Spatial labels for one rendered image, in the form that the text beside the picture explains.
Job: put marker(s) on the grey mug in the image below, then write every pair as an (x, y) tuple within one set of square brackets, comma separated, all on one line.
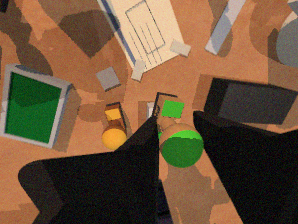
[(287, 41)]

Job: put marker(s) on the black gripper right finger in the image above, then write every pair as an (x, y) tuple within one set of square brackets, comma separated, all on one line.
[(258, 168)]

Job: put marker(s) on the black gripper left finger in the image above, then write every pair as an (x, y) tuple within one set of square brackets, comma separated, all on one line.
[(130, 173)]

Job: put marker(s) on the white block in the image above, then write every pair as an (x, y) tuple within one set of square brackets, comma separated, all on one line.
[(149, 110)]

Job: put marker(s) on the cream inspection card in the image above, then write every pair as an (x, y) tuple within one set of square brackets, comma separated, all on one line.
[(147, 31)]

